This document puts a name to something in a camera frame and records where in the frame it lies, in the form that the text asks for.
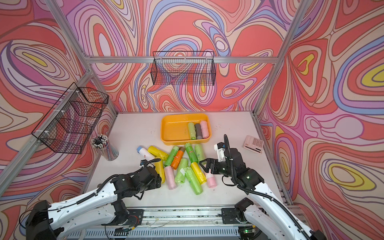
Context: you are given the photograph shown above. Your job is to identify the yellow trash bag roll centre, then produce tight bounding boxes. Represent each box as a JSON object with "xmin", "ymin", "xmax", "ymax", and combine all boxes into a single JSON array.
[{"xmin": 191, "ymin": 162, "xmax": 207, "ymax": 185}]

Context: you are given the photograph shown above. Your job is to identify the yellow trash bag roll left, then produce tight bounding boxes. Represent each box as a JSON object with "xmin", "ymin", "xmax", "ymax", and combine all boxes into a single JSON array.
[{"xmin": 154, "ymin": 159, "xmax": 166, "ymax": 184}]

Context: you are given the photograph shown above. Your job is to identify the orange trash bag roll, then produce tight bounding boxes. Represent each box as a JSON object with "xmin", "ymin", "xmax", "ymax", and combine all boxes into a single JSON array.
[{"xmin": 171, "ymin": 147, "xmax": 186, "ymax": 170}]

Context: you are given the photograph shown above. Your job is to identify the pencil holder cup with pencils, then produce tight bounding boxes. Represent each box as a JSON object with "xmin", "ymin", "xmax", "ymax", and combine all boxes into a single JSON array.
[{"xmin": 91, "ymin": 135, "xmax": 119, "ymax": 161}]

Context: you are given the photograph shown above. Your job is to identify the black wire basket on left wall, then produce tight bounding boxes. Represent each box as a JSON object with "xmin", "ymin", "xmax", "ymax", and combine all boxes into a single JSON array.
[{"xmin": 32, "ymin": 83, "xmax": 109, "ymax": 155}]

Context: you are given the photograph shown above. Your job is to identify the large green trash bag roll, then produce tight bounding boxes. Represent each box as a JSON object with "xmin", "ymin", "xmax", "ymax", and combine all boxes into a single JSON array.
[{"xmin": 184, "ymin": 167, "xmax": 203, "ymax": 195}]

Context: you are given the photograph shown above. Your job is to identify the white blue-capped roll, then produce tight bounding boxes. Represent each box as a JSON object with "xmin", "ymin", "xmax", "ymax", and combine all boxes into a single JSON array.
[{"xmin": 137, "ymin": 146, "xmax": 155, "ymax": 161}]

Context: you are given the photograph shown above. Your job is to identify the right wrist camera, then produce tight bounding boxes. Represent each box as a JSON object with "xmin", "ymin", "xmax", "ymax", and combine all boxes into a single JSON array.
[{"xmin": 214, "ymin": 142, "xmax": 225, "ymax": 162}]

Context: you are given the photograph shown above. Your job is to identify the yellow roll upper left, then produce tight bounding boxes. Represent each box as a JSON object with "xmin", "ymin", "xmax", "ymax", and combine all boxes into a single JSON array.
[{"xmin": 148, "ymin": 146, "xmax": 169, "ymax": 161}]

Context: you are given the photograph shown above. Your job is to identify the green roll beside orange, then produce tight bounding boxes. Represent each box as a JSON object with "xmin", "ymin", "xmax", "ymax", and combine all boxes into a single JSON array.
[{"xmin": 164, "ymin": 146, "xmax": 180, "ymax": 167}]

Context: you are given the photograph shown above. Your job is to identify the pink labelled trash bag roll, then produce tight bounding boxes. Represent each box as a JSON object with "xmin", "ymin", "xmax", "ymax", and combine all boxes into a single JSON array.
[{"xmin": 206, "ymin": 173, "xmax": 217, "ymax": 189}]

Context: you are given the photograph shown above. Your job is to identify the black wire basket on wall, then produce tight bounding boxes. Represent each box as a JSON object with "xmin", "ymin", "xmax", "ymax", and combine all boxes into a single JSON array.
[
  {"xmin": 32, "ymin": 83, "xmax": 109, "ymax": 155},
  {"xmin": 151, "ymin": 51, "xmax": 217, "ymax": 86}
]

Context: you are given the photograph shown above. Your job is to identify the metal base rail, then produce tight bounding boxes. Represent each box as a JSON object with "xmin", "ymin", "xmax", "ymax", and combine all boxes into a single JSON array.
[{"xmin": 64, "ymin": 203, "xmax": 268, "ymax": 240}]

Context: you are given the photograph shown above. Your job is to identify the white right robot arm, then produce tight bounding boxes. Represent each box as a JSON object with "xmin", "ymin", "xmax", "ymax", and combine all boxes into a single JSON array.
[{"xmin": 199, "ymin": 145, "xmax": 326, "ymax": 240}]

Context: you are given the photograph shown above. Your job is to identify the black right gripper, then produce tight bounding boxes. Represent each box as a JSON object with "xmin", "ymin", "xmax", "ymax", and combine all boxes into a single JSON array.
[{"xmin": 199, "ymin": 158, "xmax": 236, "ymax": 178}]

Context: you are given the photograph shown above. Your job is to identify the light green trash bag roll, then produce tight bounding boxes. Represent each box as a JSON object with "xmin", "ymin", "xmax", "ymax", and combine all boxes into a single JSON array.
[{"xmin": 188, "ymin": 122, "xmax": 197, "ymax": 140}]

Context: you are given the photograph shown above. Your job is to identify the pink calculator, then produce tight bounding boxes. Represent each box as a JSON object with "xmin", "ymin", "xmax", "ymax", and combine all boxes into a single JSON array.
[{"xmin": 244, "ymin": 135, "xmax": 264, "ymax": 154}]

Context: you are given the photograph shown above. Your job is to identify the yellow plastic storage box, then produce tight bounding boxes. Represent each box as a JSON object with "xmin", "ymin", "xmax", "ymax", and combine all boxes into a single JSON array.
[{"xmin": 161, "ymin": 114, "xmax": 212, "ymax": 146}]

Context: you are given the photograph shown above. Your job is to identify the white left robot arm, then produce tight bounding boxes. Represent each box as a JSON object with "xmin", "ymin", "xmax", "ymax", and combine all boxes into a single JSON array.
[{"xmin": 25, "ymin": 166, "xmax": 162, "ymax": 240}]

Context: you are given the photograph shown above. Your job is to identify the light green roll upper right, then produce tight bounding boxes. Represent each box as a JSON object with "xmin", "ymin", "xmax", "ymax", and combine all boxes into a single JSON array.
[{"xmin": 195, "ymin": 144, "xmax": 206, "ymax": 162}]

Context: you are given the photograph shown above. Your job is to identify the dark grey trash bag roll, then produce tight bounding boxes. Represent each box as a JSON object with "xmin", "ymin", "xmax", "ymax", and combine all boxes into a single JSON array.
[{"xmin": 195, "ymin": 123, "xmax": 203, "ymax": 140}]

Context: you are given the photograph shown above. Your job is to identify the black wire basket on back wall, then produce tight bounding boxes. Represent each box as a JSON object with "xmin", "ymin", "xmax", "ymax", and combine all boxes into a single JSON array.
[{"xmin": 151, "ymin": 51, "xmax": 217, "ymax": 86}]

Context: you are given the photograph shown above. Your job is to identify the yellow trash bag roll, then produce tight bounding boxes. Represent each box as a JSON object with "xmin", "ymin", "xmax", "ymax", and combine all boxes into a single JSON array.
[
  {"xmin": 191, "ymin": 162, "xmax": 207, "ymax": 185},
  {"xmin": 154, "ymin": 159, "xmax": 166, "ymax": 184}
]

